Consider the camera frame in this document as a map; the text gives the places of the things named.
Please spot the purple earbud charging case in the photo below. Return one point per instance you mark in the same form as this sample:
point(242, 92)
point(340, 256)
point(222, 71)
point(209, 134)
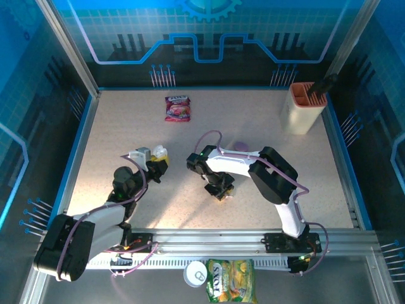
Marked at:
point(241, 146)

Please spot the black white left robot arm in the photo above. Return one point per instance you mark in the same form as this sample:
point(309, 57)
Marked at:
point(63, 247)

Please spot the aluminium frame post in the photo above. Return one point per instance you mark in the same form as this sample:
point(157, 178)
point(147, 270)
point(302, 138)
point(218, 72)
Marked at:
point(351, 38)
point(70, 47)

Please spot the white earbud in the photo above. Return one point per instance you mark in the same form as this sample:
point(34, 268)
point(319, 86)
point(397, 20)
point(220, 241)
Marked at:
point(227, 198)

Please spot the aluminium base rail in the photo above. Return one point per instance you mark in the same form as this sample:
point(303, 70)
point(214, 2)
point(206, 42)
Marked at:
point(205, 242)

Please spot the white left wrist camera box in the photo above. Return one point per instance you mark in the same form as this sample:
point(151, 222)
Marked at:
point(140, 156)

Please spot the green yellow candy bag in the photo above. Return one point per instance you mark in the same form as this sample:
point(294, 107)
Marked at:
point(231, 282)

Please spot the white tin can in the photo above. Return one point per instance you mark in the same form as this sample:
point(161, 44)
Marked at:
point(195, 274)

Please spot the black connector box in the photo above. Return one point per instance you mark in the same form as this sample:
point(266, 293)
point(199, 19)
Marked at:
point(297, 267)

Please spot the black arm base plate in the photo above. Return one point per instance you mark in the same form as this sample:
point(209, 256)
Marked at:
point(144, 242)
point(275, 244)

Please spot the red candy bag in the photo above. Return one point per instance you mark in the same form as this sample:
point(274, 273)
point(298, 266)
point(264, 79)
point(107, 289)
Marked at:
point(178, 109)

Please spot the beige holder with orange rim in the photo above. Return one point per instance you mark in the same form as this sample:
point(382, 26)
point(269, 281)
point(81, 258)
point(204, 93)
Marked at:
point(297, 120)

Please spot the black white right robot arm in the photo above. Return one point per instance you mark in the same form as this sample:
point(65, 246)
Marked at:
point(272, 174)

